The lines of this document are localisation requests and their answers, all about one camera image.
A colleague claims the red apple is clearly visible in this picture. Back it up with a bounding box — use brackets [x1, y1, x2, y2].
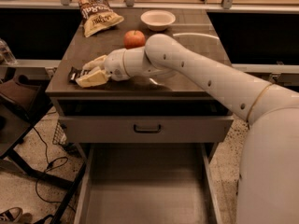
[123, 30, 146, 49]

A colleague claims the dark side table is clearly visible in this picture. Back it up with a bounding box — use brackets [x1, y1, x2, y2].
[0, 75, 72, 189]

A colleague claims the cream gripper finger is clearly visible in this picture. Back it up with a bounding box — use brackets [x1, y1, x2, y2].
[82, 55, 107, 70]
[76, 70, 109, 88]

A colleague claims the wire mesh basket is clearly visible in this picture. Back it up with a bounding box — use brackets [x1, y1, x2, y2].
[52, 122, 67, 146]

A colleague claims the open middle drawer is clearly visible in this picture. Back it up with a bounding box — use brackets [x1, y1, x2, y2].
[74, 144, 223, 224]

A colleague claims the dark rxbar chocolate bar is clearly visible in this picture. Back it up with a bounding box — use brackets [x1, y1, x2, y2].
[68, 67, 90, 83]

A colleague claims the brown chip bag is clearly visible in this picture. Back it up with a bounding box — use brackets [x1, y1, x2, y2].
[78, 0, 124, 37]

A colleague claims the black floor cable left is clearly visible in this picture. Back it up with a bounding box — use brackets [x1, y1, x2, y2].
[32, 126, 77, 214]

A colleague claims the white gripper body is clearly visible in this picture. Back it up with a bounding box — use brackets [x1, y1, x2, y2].
[104, 49, 130, 81]

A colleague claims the clear plastic bottle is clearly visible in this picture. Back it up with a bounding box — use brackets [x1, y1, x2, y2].
[0, 38, 17, 65]

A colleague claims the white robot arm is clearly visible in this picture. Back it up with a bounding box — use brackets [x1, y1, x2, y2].
[82, 34, 299, 224]

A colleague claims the sneaker shoe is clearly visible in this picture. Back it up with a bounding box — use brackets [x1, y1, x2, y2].
[0, 207, 22, 222]

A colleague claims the grey drawer cabinet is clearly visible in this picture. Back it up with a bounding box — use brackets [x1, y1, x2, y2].
[45, 7, 245, 145]

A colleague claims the closed top drawer black handle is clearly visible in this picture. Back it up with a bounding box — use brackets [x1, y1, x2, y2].
[59, 116, 234, 144]

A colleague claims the white paper bowl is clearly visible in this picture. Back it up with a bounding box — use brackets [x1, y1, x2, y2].
[140, 10, 176, 32]

